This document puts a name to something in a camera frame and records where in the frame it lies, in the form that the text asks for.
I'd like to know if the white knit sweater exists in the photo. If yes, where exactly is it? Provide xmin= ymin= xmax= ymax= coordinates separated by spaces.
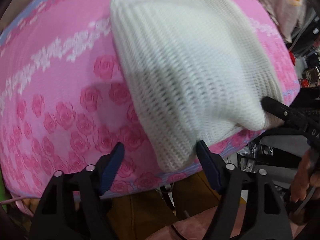
xmin=110 ymin=0 xmax=283 ymax=172

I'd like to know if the person's right hand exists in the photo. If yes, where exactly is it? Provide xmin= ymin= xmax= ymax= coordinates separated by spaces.
xmin=290 ymin=150 xmax=320 ymax=203

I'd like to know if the floral beige fabric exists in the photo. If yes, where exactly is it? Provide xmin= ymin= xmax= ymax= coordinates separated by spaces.
xmin=259 ymin=0 xmax=306 ymax=43

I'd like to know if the green storage bin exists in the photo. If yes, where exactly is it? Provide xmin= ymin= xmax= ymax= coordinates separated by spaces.
xmin=0 ymin=174 xmax=8 ymax=201

